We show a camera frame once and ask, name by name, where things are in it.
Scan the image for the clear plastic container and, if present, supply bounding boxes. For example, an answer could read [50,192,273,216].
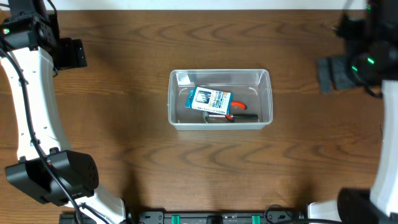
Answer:
[168,69,273,131]

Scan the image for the red black pliers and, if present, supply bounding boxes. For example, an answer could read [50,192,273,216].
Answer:
[225,101,247,123]

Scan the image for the small claw hammer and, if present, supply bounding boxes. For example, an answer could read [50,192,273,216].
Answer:
[202,111,258,123]

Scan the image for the blue white screwdriver box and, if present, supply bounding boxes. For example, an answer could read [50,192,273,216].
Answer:
[185,86,233,115]

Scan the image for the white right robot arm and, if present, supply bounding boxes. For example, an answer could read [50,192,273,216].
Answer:
[289,0,397,224]

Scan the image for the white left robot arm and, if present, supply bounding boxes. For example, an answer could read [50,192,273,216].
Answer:
[1,0,129,223]

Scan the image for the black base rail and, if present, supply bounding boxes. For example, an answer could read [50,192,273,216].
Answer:
[58,210,343,224]

